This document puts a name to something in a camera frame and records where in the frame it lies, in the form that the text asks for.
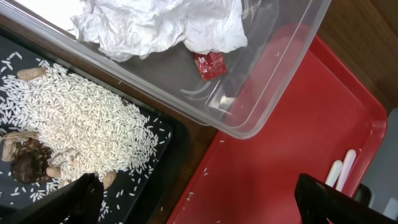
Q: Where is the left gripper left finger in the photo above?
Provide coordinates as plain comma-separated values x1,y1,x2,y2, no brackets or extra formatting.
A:
1,173,104,224

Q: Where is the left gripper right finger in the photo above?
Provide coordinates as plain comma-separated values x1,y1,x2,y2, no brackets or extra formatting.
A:
294,173,397,224

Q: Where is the white plastic spoon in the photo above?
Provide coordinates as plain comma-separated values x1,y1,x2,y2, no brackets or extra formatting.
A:
325,160,343,187

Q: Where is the white plastic fork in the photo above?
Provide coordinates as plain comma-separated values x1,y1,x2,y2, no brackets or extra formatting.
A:
335,149,356,192

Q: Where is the red sauce packet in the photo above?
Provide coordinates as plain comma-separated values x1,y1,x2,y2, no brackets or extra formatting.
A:
193,52,228,80

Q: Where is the white napkin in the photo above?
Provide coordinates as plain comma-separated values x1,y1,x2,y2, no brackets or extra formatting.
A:
71,0,248,62

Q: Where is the black food waste tray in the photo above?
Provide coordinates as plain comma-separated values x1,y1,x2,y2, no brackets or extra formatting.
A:
1,30,190,223

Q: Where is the clear plastic waste bin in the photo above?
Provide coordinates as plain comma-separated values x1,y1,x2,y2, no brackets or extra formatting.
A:
1,0,330,139

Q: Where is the food scraps and rice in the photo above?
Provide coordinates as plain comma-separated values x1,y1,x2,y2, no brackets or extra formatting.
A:
0,51,172,218

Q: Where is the red serving tray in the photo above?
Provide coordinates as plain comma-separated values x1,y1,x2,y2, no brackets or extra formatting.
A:
169,37,387,223

